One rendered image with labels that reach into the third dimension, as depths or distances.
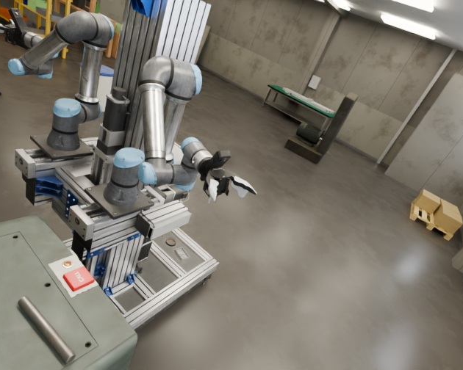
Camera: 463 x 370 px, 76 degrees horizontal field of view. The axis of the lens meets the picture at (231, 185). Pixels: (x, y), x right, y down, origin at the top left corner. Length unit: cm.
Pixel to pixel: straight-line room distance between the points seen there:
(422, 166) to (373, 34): 391
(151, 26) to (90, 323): 110
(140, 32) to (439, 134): 809
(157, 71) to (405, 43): 910
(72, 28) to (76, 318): 117
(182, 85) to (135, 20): 40
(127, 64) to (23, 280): 98
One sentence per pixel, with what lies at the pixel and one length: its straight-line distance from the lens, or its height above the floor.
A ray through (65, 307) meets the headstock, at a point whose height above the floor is 126.
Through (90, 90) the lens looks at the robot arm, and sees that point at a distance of 174.
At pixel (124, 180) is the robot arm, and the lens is 134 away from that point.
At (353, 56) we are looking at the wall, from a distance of 1012.
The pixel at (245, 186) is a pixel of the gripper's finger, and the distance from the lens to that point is 94.
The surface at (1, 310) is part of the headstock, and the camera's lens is 93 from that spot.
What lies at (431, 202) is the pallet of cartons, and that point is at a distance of 735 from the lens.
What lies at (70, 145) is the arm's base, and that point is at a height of 119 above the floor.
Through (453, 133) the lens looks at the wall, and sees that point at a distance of 889.
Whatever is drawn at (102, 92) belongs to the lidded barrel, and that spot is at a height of 35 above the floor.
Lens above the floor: 201
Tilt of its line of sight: 27 degrees down
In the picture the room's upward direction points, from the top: 23 degrees clockwise
